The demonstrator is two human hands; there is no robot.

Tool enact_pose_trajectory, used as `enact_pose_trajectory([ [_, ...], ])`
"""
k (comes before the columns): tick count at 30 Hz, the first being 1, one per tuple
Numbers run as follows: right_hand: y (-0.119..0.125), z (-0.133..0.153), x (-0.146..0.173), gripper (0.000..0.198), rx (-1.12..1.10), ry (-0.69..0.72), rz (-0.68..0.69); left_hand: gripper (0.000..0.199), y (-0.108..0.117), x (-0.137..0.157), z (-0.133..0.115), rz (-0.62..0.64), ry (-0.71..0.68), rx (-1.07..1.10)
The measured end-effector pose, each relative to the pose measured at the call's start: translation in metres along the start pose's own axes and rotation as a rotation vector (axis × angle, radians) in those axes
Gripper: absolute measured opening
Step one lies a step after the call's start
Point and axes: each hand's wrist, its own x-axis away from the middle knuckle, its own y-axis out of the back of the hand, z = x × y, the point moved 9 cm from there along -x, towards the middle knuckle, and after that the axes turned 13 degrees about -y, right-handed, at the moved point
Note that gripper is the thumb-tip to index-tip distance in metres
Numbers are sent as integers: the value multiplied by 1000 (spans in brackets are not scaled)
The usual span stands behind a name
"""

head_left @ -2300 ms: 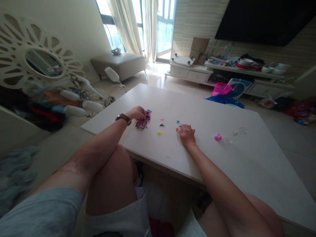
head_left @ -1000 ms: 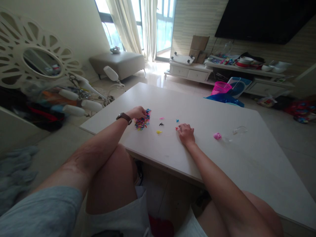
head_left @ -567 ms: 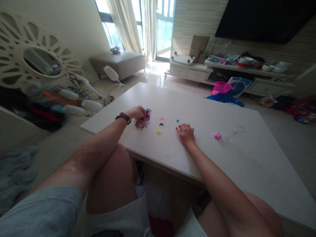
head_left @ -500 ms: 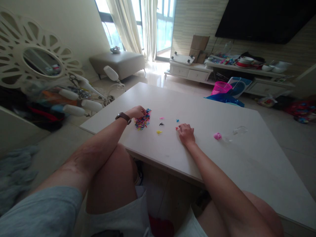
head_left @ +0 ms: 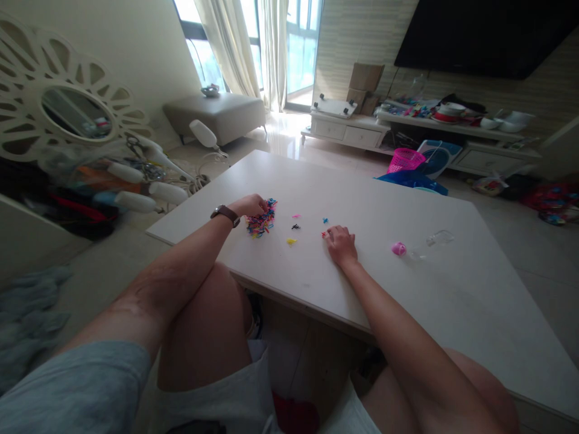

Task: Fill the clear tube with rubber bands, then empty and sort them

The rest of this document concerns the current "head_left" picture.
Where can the white lamp with oblong shades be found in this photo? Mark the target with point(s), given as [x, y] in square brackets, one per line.
[154, 181]

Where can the grey bowl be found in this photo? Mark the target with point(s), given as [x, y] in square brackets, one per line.
[210, 91]

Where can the person's left fingers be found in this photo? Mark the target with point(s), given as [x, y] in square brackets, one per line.
[261, 205]

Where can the yellow small clip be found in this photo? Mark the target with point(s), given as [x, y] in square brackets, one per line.
[291, 242]

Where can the small cardboard box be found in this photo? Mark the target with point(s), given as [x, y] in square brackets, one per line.
[357, 98]

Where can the white flower-shaped mirror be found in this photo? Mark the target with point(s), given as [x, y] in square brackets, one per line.
[68, 104]

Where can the pile of bags and clothes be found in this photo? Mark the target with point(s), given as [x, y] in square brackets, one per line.
[77, 199]

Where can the blue plastic bag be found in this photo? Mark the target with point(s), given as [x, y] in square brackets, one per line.
[414, 183]

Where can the clear plastic jar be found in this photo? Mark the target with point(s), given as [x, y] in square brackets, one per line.
[434, 239]

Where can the pink plastic basket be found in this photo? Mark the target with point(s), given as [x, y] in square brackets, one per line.
[406, 159]

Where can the person's right fingers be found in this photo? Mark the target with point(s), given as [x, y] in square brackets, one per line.
[338, 231]

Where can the cream curtains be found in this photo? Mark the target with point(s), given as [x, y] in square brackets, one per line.
[239, 49]

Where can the black television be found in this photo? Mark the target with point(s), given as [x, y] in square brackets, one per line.
[479, 31]

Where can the white board with black wheels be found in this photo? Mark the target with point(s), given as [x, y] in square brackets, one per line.
[334, 107]

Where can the person's right hand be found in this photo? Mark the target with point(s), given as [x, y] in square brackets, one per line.
[342, 246]

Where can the white low cabinet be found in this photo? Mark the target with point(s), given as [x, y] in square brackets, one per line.
[344, 131]

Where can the grey-blue fluffy cloth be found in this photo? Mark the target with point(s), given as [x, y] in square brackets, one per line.
[27, 316]

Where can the clear bag with red contents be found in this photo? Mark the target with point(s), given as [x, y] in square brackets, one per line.
[490, 185]

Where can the window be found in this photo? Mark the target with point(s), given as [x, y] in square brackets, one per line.
[301, 49]

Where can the person's left hand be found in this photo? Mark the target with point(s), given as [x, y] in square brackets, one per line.
[248, 206]

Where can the pile of colourful small clips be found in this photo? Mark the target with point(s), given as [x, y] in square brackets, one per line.
[261, 223]

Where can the red patterned bag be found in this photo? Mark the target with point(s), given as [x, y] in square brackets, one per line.
[555, 203]

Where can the large cardboard box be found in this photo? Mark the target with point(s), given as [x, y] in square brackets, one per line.
[365, 76]

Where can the person's legs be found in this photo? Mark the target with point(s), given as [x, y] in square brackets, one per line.
[203, 330]

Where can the red cloth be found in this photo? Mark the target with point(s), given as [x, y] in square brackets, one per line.
[296, 415]

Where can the pink round lid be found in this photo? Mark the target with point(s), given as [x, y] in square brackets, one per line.
[398, 248]

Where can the grey upholstered bench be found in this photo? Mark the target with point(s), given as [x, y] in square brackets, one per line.
[217, 113]

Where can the blue and white fan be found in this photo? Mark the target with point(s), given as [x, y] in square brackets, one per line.
[439, 156]

